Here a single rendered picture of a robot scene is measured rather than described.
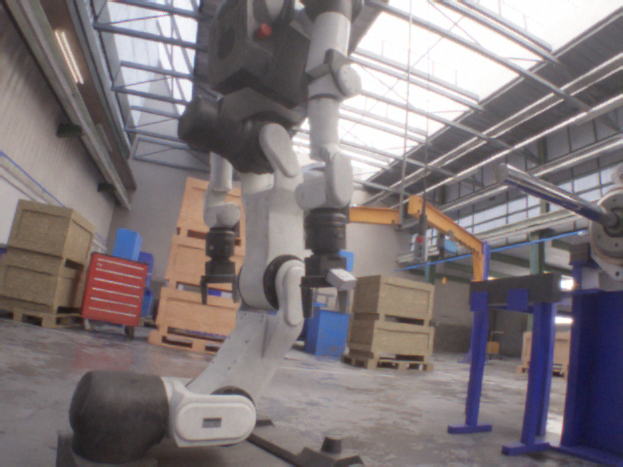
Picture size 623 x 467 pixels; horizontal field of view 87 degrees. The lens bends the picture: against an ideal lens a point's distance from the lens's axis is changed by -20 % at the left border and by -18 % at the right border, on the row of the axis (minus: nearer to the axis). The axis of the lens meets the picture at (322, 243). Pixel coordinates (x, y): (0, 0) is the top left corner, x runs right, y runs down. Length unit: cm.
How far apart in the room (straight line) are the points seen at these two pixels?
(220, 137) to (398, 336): 517
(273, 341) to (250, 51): 69
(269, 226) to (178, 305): 400
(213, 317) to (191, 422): 409
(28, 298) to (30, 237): 68
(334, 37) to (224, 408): 86
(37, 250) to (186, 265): 178
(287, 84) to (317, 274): 50
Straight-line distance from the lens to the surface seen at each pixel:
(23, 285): 496
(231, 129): 95
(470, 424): 237
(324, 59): 93
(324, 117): 87
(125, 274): 507
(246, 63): 101
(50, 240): 490
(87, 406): 81
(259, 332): 95
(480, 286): 236
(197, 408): 85
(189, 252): 498
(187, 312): 491
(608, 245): 201
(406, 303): 598
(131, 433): 83
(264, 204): 99
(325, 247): 80
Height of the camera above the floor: 52
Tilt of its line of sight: 12 degrees up
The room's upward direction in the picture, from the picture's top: 7 degrees clockwise
